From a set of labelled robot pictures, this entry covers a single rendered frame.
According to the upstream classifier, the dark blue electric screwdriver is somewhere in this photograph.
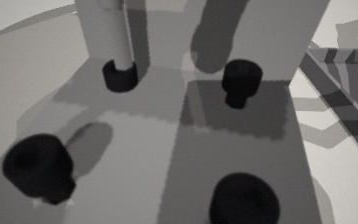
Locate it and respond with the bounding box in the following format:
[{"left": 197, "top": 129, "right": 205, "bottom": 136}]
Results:
[{"left": 97, "top": 0, "right": 133, "bottom": 71}]

